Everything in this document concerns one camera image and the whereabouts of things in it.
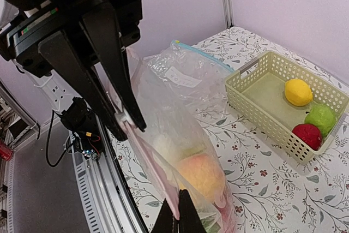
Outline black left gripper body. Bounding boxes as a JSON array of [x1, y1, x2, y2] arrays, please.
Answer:
[[1, 0, 142, 77]]

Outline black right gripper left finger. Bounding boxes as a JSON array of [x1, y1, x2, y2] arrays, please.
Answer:
[[151, 199, 178, 233]]

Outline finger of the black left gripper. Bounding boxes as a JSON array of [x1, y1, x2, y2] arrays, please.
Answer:
[[82, 0, 147, 132], [38, 31, 127, 141]]

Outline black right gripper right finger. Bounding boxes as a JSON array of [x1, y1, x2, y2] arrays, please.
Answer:
[[178, 189, 206, 233]]

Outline orange toy fruit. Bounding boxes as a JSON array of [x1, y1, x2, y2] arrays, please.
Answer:
[[176, 153, 225, 207]]

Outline pink zip top bag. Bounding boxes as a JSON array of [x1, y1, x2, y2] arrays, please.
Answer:
[[109, 47, 236, 232]]

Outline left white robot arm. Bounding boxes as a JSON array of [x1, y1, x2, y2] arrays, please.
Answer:
[[1, 0, 146, 141]]

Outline clear plastic bag with label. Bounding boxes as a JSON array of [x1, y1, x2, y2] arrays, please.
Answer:
[[143, 40, 234, 117]]

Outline floral table mat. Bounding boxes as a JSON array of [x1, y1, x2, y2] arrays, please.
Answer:
[[109, 26, 348, 232]]

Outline dark red toy fruit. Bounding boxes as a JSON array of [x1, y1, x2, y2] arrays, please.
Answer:
[[292, 123, 322, 151]]

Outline beige plastic basket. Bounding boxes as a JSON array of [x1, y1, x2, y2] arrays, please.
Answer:
[[225, 50, 348, 165]]

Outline yellow toy lemon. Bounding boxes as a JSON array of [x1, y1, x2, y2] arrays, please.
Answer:
[[284, 79, 313, 106]]

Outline green toy pepper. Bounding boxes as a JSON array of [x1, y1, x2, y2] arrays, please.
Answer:
[[304, 104, 336, 139]]

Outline aluminium front rail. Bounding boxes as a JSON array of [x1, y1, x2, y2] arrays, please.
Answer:
[[0, 80, 149, 233]]

